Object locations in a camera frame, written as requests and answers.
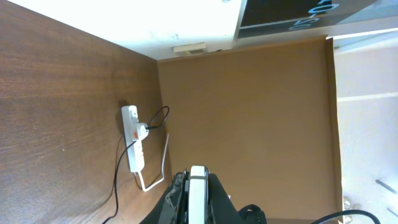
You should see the white power strip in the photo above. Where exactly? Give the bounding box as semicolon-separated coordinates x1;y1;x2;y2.
121;105;145;172

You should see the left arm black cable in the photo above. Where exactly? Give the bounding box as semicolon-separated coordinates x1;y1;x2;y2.
238;203;382;224

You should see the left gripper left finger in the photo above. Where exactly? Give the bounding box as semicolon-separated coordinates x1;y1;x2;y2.
140;172;185;224

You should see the brown partition board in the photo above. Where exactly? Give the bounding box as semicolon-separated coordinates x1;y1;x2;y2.
158;36;343;221

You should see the black charging cable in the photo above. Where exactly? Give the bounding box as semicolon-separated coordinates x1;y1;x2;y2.
101;105;170;224

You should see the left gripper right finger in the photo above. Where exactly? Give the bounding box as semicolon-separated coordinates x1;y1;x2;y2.
208;173;241;224

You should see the white power strip cord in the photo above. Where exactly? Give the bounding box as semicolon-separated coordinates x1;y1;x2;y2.
135;133;170;193

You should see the white USB charger adapter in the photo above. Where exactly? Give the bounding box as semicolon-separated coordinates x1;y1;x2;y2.
132;123;149;141

